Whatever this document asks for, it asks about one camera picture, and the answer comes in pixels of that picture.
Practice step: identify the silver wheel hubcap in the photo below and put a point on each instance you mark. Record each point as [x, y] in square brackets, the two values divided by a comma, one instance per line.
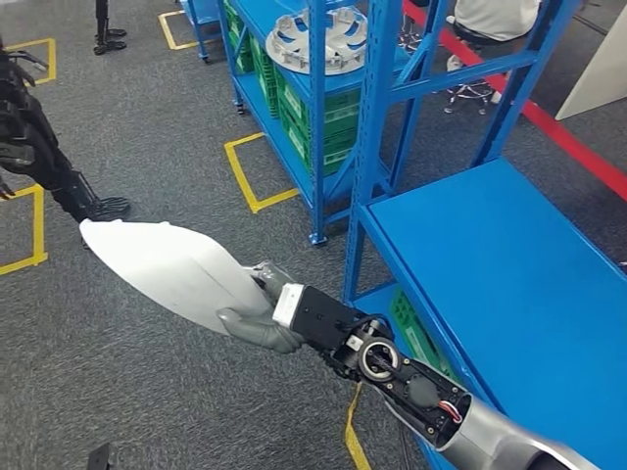
[338, 39]

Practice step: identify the white desk side panel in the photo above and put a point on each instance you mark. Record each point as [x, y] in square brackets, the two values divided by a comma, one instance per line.
[597, 71]

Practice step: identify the person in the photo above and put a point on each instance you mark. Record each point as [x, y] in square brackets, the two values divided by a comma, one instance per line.
[495, 16]

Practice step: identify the blue metal shelf rack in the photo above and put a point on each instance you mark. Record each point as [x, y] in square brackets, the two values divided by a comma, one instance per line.
[489, 279]
[317, 162]
[205, 13]

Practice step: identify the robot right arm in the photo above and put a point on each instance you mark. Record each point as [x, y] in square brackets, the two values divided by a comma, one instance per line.
[421, 389]

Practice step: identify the green plastic crate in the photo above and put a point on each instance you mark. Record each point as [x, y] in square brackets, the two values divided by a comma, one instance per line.
[267, 78]
[341, 107]
[240, 39]
[338, 149]
[416, 331]

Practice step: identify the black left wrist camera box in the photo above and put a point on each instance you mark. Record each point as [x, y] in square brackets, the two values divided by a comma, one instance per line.
[102, 457]

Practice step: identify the yellow floor tape outline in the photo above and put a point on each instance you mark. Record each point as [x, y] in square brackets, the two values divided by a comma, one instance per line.
[348, 431]

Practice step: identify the white plastic shell part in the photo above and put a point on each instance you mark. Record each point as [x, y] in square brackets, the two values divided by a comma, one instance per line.
[171, 266]

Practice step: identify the chrome stool base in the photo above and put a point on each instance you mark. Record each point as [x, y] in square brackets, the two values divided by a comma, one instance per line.
[469, 89]

